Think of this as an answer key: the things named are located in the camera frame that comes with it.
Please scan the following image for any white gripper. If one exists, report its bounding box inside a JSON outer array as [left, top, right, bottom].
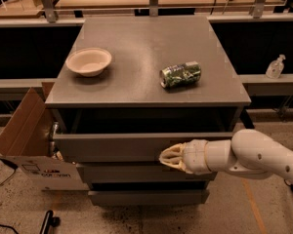
[[159, 139, 209, 175]]

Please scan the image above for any grey top drawer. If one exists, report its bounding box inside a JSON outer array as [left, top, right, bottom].
[[55, 108, 232, 163]]

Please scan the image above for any grey drawer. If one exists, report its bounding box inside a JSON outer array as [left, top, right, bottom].
[[76, 162, 216, 183], [55, 108, 232, 163], [88, 190, 209, 206]]

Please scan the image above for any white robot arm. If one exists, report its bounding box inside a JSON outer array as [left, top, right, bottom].
[[159, 129, 293, 184]]

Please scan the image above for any grey drawer cabinet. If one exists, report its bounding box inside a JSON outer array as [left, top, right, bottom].
[[46, 16, 250, 191]]

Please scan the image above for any grey middle drawer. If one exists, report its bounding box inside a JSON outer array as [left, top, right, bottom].
[[76, 162, 216, 183]]

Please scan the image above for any grey bottom drawer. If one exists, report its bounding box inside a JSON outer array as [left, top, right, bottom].
[[88, 190, 209, 206]]

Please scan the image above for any crushed green soda can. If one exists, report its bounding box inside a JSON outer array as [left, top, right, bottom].
[[159, 61, 201, 89]]

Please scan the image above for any metal can in box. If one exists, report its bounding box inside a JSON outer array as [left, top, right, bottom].
[[49, 122, 59, 155]]

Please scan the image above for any clear hand sanitizer bottle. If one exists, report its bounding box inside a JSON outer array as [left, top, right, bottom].
[[266, 55, 285, 79]]

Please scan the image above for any white paper bowl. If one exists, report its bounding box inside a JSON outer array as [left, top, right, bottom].
[[65, 48, 112, 77]]

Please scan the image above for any black device bottom left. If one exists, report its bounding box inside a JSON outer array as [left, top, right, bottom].
[[39, 210, 61, 234]]

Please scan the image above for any brown cardboard box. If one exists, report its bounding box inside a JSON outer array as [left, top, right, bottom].
[[0, 88, 89, 190]]

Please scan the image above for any black cable on floor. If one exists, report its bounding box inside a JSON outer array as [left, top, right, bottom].
[[0, 154, 20, 195]]

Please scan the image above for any metal railing post right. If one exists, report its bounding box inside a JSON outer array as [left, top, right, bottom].
[[249, 0, 266, 19]]

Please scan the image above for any metal railing post left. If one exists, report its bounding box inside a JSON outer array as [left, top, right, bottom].
[[41, 0, 58, 23]]

